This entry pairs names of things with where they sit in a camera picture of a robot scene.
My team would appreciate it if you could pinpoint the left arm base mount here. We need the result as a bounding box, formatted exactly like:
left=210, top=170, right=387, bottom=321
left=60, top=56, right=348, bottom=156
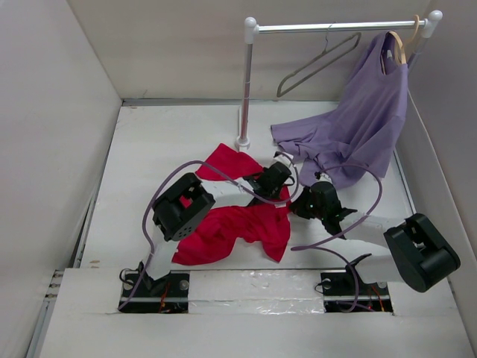
left=118, top=263, right=190, bottom=314

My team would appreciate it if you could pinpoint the white metal clothes rack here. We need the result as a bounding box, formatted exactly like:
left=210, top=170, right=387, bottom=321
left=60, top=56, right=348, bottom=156
left=236, top=1, right=443, bottom=151

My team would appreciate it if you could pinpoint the red t-shirt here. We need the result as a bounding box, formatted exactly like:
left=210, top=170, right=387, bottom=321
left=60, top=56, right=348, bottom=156
left=172, top=143, right=291, bottom=266

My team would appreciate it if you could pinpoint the purple t-shirt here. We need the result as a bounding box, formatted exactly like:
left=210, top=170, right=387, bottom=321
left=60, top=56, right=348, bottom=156
left=271, top=31, right=408, bottom=189

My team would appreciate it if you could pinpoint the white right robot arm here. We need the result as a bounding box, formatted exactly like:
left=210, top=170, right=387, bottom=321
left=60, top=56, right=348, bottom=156
left=290, top=181, right=461, bottom=293

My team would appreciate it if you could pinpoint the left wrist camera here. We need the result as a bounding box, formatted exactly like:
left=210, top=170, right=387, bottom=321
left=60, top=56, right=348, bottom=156
left=272, top=151, right=294, bottom=167

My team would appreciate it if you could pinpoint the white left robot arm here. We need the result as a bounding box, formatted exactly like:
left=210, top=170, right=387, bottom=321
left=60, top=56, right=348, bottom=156
left=140, top=154, right=298, bottom=296

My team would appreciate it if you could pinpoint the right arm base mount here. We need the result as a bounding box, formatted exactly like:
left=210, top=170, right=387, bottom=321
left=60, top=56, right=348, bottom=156
left=314, top=248, right=394, bottom=313

